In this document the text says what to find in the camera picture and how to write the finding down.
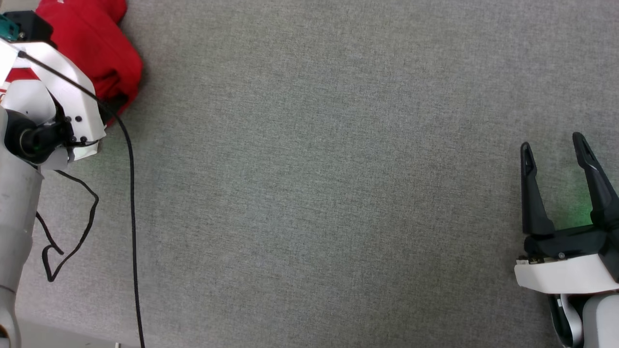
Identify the red and white jersey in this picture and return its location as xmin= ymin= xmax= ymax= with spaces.
xmin=4 ymin=0 xmax=144 ymax=129

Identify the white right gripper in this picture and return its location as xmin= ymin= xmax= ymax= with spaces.
xmin=514 ymin=132 xmax=619 ymax=294

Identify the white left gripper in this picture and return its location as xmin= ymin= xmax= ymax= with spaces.
xmin=0 ymin=41 xmax=107 ymax=161

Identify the grey fabric sofa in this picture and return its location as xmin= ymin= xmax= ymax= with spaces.
xmin=0 ymin=0 xmax=619 ymax=348

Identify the teal cable connector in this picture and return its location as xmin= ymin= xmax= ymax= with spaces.
xmin=0 ymin=14 xmax=21 ymax=42

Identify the thick black cable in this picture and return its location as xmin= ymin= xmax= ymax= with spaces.
xmin=17 ymin=51 xmax=146 ymax=348

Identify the thin black cable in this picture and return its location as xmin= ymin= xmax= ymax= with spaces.
xmin=35 ymin=169 xmax=100 ymax=283

